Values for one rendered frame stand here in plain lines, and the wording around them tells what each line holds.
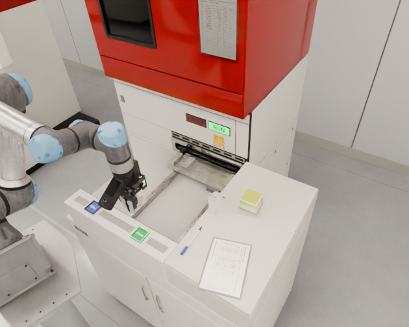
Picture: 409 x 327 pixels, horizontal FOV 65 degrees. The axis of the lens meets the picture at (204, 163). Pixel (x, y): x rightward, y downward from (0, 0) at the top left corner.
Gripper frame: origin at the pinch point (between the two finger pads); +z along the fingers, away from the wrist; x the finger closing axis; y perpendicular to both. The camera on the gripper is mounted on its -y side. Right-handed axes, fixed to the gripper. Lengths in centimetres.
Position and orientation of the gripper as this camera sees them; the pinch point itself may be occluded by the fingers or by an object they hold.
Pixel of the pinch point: (130, 211)
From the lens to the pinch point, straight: 118.0
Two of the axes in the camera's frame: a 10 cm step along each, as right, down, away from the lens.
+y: 5.5, -5.8, 6.0
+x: -8.3, -3.4, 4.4
